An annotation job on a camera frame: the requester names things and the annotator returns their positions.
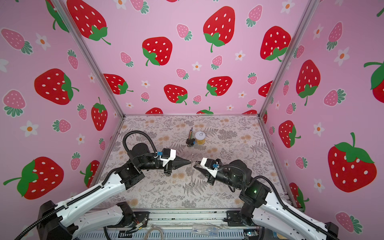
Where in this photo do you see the clear plastic box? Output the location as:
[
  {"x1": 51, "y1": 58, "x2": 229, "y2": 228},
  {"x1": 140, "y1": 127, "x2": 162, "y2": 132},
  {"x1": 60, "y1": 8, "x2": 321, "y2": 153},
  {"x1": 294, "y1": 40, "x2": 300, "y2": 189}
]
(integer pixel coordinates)
[{"x1": 192, "y1": 224, "x2": 219, "y2": 238}]

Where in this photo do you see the aluminium rail frame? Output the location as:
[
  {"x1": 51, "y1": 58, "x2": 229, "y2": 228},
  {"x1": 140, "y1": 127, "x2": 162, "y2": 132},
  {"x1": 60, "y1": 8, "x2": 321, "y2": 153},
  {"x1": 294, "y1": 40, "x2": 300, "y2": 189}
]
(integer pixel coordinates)
[{"x1": 77, "y1": 207, "x2": 313, "y2": 240}]

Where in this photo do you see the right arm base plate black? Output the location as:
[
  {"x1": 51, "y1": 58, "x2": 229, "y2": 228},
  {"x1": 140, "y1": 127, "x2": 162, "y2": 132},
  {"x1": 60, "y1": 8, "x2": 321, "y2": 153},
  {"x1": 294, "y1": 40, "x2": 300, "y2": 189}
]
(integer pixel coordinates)
[{"x1": 223, "y1": 211, "x2": 256, "y2": 227}]

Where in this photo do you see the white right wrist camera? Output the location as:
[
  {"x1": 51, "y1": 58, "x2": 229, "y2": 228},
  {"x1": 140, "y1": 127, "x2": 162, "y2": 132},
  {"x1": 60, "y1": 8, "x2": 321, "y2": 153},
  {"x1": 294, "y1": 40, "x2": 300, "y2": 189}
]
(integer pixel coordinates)
[{"x1": 200, "y1": 158, "x2": 220, "y2": 178}]

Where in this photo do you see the grey looped cable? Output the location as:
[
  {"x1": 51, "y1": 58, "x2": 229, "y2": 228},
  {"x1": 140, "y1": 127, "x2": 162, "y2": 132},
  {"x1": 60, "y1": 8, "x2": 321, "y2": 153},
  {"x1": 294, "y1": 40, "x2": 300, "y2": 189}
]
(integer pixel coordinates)
[{"x1": 143, "y1": 227, "x2": 166, "y2": 240}]

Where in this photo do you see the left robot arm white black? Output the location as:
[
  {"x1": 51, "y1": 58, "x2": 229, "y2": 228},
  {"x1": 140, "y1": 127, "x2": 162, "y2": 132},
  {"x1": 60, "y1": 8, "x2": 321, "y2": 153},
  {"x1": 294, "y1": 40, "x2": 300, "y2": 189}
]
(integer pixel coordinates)
[{"x1": 16, "y1": 131, "x2": 191, "y2": 240}]

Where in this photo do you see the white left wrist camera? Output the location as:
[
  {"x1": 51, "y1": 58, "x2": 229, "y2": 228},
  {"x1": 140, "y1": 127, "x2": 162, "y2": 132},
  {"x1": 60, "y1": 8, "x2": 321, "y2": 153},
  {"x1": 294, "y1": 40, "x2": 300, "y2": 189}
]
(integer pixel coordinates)
[{"x1": 160, "y1": 148, "x2": 176, "y2": 167}]

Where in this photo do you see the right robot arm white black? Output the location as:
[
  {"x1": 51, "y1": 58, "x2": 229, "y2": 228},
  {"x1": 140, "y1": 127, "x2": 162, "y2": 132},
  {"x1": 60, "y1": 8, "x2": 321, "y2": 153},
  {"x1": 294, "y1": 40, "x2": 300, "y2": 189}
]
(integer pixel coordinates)
[{"x1": 194, "y1": 158, "x2": 339, "y2": 240}]

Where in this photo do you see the colourful hex key set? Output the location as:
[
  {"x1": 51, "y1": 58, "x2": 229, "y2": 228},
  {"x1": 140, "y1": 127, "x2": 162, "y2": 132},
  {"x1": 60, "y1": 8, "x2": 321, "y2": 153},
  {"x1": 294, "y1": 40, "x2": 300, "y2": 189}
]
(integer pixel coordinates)
[{"x1": 186, "y1": 128, "x2": 196, "y2": 147}]

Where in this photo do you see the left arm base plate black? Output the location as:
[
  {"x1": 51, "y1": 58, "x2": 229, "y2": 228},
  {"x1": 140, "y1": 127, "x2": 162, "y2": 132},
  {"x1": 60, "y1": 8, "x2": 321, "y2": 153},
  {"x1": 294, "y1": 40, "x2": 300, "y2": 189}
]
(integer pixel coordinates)
[{"x1": 116, "y1": 211, "x2": 150, "y2": 229}]

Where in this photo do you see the yellow tin can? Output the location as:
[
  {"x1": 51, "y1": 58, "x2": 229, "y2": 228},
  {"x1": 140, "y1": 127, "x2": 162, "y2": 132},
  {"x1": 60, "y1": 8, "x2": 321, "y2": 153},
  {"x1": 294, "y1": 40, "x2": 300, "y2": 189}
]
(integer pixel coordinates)
[{"x1": 195, "y1": 131, "x2": 206, "y2": 145}]

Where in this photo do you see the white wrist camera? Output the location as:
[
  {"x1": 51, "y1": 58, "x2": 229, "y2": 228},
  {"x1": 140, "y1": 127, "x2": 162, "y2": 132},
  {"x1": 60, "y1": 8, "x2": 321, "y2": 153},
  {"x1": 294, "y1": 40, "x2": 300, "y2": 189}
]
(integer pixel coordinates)
[
  {"x1": 200, "y1": 158, "x2": 220, "y2": 178},
  {"x1": 160, "y1": 148, "x2": 176, "y2": 167}
]

